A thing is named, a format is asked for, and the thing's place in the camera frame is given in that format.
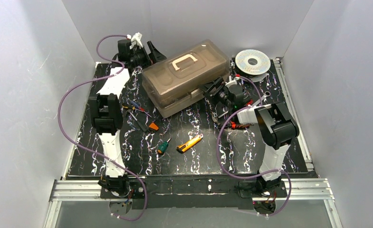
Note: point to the blue red screwdriver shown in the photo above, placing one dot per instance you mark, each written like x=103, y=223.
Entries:
x=134, y=106

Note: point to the white filament spool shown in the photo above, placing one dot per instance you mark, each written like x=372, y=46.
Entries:
x=252, y=64

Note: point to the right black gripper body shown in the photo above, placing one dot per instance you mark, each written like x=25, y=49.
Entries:
x=216, y=91

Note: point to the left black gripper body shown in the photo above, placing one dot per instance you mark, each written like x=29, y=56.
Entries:
x=147, y=56

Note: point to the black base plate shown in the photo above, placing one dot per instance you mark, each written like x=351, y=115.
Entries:
x=219, y=191

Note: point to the yellow black utility knife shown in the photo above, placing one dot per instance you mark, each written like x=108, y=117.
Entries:
x=189, y=144

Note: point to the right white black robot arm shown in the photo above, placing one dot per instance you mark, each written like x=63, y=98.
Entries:
x=277, y=126

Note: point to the orange black pliers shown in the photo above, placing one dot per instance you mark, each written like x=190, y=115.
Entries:
x=233, y=125

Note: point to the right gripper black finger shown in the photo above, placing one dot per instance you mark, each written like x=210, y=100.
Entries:
x=214, y=102
x=213, y=87

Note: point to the green stubby screwdriver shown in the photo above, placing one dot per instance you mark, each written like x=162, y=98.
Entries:
x=163, y=147

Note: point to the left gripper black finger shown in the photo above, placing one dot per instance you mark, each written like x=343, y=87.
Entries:
x=149, y=43
x=157, y=56

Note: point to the orange black scraper tool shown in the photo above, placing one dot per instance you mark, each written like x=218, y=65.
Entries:
x=151, y=128

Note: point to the silver wrench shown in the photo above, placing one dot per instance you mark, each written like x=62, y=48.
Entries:
x=260, y=100

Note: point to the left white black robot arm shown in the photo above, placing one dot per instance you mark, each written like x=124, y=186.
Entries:
x=107, y=113

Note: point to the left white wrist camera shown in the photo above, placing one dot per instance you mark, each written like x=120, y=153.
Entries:
x=137, y=39

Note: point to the translucent brown beige tool box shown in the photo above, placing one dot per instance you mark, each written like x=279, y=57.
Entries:
x=173, y=84

